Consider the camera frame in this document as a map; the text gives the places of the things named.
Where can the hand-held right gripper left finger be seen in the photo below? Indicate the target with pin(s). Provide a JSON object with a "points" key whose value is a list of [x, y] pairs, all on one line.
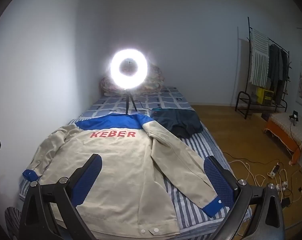
{"points": [[88, 177]]}

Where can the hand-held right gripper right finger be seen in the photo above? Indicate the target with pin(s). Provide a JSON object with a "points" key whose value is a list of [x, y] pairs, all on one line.
{"points": [[215, 180]]}

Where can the beige and blue work jacket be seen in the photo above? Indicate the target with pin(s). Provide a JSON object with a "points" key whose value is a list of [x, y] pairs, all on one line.
{"points": [[116, 167]]}

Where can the dark blue folded clothes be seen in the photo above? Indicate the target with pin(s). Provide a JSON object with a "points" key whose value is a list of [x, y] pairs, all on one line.
{"points": [[181, 122]]}

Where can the dark hanging clothes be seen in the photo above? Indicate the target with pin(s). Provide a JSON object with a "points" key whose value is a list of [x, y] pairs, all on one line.
{"points": [[275, 65]]}

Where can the black metal clothes rack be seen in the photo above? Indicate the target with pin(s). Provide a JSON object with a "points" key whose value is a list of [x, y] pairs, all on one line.
{"points": [[248, 30]]}

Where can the blue striped bed sheet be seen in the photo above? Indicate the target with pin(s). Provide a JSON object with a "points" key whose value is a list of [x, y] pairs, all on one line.
{"points": [[188, 210]]}

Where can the black and white power strip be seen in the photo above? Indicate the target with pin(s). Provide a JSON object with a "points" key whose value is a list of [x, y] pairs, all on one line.
{"points": [[273, 171]]}

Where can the orange bench with white cover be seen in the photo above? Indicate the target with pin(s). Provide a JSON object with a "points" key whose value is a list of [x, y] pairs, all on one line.
{"points": [[283, 140]]}

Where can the blue checked bed sheet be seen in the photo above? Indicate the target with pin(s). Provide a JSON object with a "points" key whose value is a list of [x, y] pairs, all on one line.
{"points": [[161, 100]]}

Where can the yellow box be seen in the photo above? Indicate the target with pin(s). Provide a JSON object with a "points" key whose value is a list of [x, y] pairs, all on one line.
{"points": [[263, 95]]}

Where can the small black phone tripod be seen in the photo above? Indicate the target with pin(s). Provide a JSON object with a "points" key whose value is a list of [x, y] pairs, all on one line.
{"points": [[294, 117]]}

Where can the folded floral quilt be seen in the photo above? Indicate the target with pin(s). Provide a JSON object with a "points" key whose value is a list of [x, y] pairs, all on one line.
{"points": [[154, 81]]}

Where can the green striped hanging towel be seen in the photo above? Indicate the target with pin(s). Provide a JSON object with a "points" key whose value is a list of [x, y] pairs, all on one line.
{"points": [[259, 55]]}

